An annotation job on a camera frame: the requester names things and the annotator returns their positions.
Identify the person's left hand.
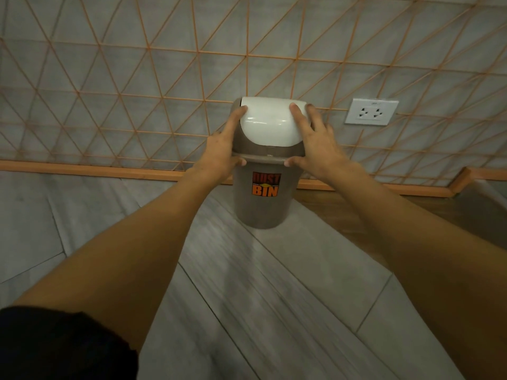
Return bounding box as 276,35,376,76
193,105,249,183

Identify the person's right hand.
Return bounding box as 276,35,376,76
284,102,354,182

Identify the white swing bin lid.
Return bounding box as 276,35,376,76
231,96,314,161

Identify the person's right forearm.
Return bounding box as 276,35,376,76
332,162,507,380

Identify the person's left forearm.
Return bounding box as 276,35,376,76
12,167,235,353

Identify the grey plastic dustbin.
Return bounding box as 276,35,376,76
231,153,306,229

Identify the orange skirting board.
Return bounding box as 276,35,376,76
0,160,507,198

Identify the black sleeve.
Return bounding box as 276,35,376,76
0,305,140,380

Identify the white wall power socket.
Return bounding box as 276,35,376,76
344,98,400,126

